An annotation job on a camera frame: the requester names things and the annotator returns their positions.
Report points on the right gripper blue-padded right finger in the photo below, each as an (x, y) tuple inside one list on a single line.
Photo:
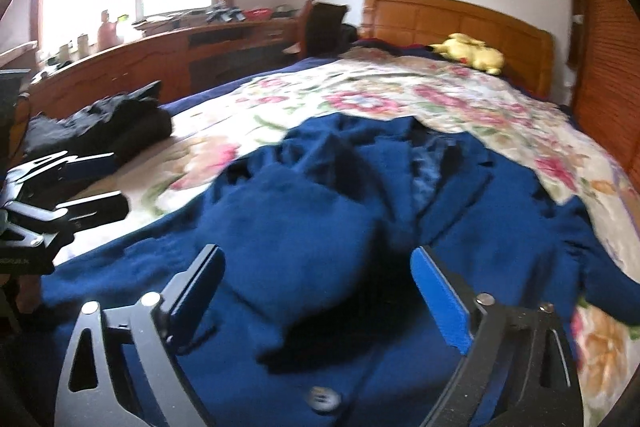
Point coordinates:
[(516, 366)]

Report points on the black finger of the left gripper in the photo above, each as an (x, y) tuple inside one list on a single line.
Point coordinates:
[(62, 167)]

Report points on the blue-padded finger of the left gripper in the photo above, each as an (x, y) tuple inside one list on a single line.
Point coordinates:
[(91, 211)]

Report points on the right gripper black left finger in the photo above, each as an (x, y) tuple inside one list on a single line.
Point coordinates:
[(95, 388)]

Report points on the navy blue suit jacket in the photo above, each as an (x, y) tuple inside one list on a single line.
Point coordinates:
[(318, 321)]

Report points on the black clothes pile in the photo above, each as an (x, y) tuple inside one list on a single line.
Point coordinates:
[(124, 124)]

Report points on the pink bottle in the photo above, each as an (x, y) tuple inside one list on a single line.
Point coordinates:
[(107, 33)]

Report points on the long wooden desk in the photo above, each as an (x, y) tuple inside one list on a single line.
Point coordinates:
[(186, 61)]

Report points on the floral bed blanket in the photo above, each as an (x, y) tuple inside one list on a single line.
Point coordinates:
[(444, 97)]

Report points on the wooden chair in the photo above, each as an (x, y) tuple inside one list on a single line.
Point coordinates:
[(321, 31)]

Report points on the wooden bed headboard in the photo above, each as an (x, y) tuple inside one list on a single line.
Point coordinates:
[(528, 50)]

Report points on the yellow plush toy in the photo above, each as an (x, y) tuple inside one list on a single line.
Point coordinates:
[(471, 53)]

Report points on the wooden louvered wardrobe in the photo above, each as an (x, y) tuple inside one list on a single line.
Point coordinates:
[(606, 96)]

